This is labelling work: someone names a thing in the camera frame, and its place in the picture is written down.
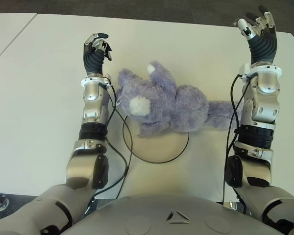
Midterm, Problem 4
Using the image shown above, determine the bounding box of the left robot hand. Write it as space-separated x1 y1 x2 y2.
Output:
82 32 113 77

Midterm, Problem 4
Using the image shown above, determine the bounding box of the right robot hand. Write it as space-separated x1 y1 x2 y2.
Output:
237 5 278 67

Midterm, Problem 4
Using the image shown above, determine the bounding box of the purple plush doll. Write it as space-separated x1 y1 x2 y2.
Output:
116 60 245 139

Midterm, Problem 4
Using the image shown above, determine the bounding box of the white plate with black rim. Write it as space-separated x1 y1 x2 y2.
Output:
122 115 190 165

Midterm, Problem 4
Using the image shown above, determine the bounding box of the chrome table foot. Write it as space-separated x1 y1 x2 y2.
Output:
222 201 239 212

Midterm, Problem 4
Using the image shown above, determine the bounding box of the grey robot torso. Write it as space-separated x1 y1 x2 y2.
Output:
63 193 280 235

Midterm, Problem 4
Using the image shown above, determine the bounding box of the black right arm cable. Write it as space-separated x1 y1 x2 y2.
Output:
220 72 251 204

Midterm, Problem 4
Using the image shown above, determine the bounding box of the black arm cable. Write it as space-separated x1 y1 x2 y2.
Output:
220 72 251 204
88 82 134 199

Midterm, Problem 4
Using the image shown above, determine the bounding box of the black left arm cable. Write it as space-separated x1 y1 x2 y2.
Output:
88 82 134 199

